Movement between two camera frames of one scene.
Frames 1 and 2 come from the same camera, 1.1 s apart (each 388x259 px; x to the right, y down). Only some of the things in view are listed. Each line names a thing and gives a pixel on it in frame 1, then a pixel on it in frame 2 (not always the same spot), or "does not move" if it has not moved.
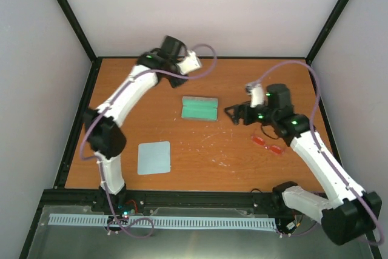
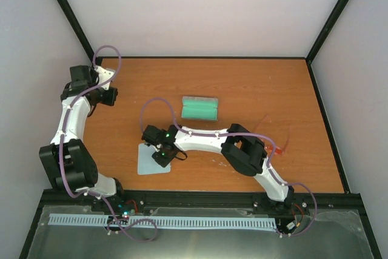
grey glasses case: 196,108 does not move
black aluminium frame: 59,196 does not move
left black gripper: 174,82 to 110,99
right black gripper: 247,117 to 161,161
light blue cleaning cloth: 154,158 does not move
